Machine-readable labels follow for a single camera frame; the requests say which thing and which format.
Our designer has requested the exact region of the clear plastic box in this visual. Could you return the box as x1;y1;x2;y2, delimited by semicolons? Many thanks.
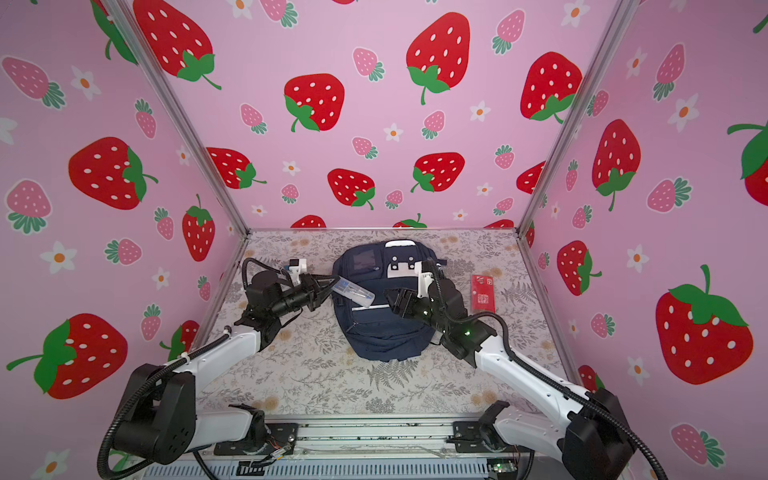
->
332;277;375;308

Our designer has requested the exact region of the red card pack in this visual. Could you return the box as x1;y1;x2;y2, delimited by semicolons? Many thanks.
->
471;275;496;313

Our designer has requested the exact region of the navy blue student backpack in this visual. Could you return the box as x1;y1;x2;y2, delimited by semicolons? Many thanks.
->
332;239;438;362

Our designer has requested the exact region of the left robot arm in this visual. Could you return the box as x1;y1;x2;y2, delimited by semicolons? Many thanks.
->
96;258;340;479

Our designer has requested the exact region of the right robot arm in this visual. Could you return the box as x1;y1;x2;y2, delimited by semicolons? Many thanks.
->
385;279;667;479

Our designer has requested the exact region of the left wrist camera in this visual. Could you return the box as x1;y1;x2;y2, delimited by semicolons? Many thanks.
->
285;258;308;286

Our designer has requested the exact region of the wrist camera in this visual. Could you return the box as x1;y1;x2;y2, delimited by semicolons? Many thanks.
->
285;258;308;286
417;271;434;298

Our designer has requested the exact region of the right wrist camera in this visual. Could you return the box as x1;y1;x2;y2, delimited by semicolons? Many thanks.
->
417;271;434;298

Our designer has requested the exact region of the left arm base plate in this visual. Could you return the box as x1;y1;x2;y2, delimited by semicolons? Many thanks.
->
214;422;299;458

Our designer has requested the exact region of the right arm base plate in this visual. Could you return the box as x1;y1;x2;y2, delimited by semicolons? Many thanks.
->
445;420;531;454

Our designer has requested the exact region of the aluminium front rail frame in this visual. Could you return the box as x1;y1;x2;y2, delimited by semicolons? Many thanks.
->
119;412;634;480

